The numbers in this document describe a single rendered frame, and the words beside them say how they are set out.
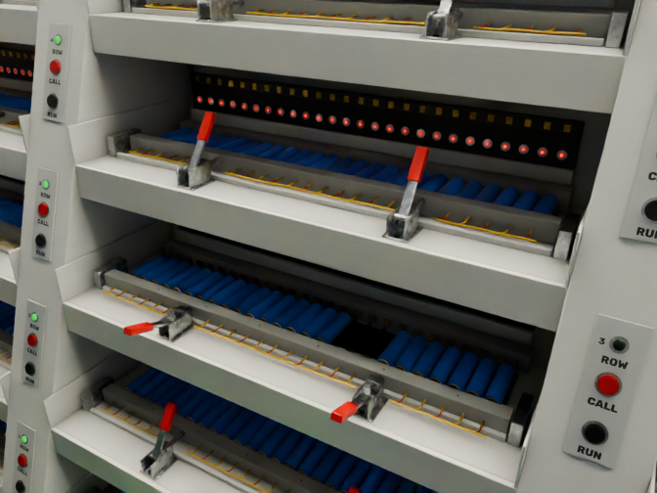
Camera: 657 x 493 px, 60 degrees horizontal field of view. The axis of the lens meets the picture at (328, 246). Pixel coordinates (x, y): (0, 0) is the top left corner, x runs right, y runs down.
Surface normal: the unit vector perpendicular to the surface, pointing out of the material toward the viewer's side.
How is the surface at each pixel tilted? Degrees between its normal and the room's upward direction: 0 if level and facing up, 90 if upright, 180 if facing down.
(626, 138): 90
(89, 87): 90
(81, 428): 18
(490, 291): 108
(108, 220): 90
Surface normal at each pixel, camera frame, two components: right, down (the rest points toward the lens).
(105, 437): 0.02, -0.90
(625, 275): -0.46, 0.08
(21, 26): -0.49, 0.38
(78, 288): 0.87, 0.23
